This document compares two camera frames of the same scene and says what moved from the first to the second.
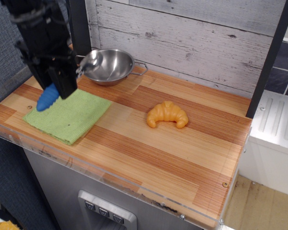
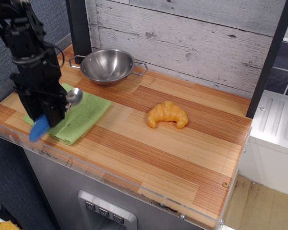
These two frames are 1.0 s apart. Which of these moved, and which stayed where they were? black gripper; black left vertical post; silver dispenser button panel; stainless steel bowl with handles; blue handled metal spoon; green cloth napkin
Moved: blue handled metal spoon; black gripper
Stayed: silver dispenser button panel; black left vertical post; green cloth napkin; stainless steel bowl with handles
